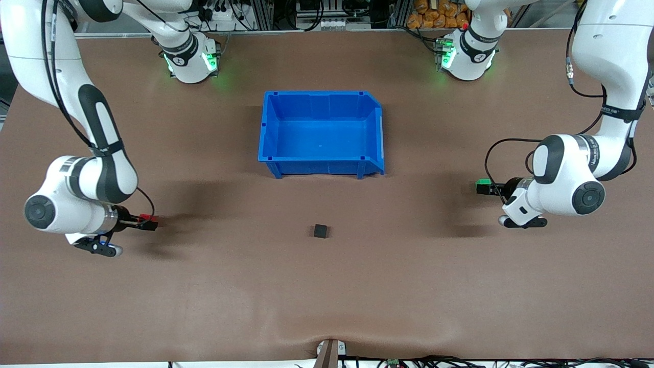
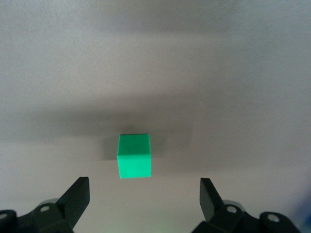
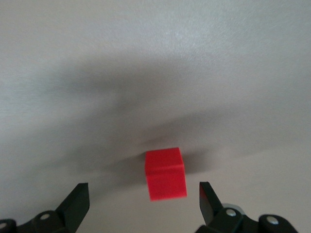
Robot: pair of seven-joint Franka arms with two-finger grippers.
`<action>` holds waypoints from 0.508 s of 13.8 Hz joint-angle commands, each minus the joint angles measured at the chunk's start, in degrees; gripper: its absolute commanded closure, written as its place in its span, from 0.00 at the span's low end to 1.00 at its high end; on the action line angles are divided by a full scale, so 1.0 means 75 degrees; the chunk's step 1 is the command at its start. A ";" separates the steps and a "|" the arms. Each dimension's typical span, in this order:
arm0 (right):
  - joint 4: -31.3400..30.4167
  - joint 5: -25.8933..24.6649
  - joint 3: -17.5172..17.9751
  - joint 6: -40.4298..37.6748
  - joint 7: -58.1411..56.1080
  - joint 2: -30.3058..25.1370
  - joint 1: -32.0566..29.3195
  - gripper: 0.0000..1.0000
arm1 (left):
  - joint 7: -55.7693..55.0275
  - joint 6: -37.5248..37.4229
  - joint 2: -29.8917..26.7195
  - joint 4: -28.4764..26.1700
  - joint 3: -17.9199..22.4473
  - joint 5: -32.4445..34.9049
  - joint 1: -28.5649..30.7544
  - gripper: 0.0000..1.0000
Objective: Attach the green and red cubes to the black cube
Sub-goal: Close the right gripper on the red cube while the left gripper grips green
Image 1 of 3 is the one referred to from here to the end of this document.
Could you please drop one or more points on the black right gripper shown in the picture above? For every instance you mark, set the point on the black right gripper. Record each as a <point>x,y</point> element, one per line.
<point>123,220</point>

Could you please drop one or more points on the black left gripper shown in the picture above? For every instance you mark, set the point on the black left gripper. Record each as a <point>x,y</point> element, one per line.
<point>510,187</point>

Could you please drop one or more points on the small red cube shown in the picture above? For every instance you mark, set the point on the small red cube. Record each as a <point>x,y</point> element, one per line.
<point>151,218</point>

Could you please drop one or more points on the small green cube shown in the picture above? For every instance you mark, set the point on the small green cube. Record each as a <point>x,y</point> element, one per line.
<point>483,181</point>

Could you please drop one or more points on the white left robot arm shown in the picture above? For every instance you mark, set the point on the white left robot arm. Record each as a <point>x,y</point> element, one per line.
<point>608,51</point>

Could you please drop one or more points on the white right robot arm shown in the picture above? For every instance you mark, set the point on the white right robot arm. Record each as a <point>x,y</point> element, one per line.
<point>102,174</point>

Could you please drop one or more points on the small black cube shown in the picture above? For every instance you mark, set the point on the small black cube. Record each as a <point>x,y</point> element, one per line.
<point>321,231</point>

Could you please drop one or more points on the blue plastic storage bin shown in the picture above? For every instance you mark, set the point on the blue plastic storage bin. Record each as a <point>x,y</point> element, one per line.
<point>322,133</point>

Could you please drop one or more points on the orange packaged goods pile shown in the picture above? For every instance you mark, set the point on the orange packaged goods pile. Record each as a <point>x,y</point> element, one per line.
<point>434,15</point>

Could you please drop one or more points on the white power strip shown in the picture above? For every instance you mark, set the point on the white power strip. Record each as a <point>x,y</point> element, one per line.
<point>217,14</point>

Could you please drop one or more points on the metal table edge bracket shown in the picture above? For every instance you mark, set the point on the metal table edge bracket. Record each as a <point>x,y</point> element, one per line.
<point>331,353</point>

